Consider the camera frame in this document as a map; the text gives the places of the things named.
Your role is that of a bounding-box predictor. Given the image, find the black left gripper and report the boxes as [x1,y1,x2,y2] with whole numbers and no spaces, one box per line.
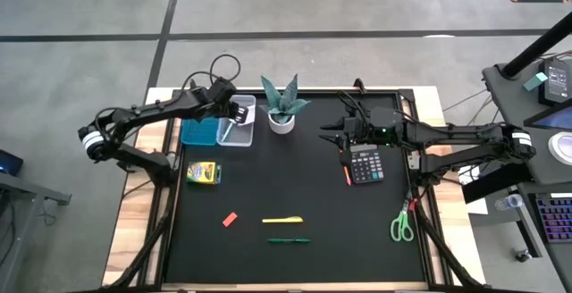
[203,77,251,128]

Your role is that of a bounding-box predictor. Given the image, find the green ballpoint pen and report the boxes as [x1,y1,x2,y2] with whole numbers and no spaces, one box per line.
[266,237,312,245]

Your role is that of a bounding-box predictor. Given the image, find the green-handled scissors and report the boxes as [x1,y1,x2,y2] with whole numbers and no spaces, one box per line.
[390,197,416,243]

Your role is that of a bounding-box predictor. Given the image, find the laptop screen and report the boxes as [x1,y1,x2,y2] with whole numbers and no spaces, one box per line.
[525,105,572,131]

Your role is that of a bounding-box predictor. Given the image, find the yellow highlighter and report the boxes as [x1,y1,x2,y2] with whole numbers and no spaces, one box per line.
[261,215,304,225]

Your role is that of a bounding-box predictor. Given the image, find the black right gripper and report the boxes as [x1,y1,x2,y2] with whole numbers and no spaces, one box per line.
[318,107,406,149]

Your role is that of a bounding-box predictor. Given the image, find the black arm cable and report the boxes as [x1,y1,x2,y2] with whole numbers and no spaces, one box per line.
[181,53,242,96]
[337,89,373,120]

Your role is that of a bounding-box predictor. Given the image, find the grey metal desk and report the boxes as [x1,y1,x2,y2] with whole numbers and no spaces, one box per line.
[0,172,72,293]

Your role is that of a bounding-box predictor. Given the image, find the blue plastic basket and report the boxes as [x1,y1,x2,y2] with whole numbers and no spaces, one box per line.
[181,116,221,147]

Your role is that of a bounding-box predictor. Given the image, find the clear water bottle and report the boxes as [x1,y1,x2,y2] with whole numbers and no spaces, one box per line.
[494,193,524,212]

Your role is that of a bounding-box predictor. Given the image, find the black calculator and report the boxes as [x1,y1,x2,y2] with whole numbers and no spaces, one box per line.
[348,144,385,185]

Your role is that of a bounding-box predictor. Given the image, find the black power adapter box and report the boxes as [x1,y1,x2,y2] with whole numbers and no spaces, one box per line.
[538,58,571,106]

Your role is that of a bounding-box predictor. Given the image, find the white round device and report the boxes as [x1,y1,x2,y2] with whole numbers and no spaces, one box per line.
[548,131,572,167]

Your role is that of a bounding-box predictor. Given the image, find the device with blue screen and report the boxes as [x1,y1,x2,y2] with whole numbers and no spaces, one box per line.
[0,149,24,177]

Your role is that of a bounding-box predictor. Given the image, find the backlit computer keyboard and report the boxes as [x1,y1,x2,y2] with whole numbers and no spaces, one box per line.
[534,193,572,244]

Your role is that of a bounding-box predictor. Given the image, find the snake plant in white pot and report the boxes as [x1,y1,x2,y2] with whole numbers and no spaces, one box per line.
[258,73,312,136]

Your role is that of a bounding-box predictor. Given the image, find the white paper sheet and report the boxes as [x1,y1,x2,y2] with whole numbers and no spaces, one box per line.
[458,165,491,216]

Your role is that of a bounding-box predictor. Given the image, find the yellow green crayon box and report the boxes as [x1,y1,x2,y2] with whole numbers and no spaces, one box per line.
[186,161,223,186]

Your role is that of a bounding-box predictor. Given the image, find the clear plastic container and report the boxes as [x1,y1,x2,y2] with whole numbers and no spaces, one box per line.
[215,94,257,147]

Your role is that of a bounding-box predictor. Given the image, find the grey side desk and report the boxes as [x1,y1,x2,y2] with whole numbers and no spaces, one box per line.
[462,55,572,293]

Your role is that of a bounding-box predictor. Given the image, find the black camera stand pole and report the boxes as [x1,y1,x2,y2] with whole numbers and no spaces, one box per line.
[500,13,572,80]

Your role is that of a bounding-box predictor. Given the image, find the small teal box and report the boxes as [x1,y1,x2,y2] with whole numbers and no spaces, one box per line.
[523,71,549,92]

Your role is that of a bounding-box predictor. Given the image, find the black aluminium table frame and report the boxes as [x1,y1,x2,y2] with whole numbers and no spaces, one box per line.
[102,78,488,293]

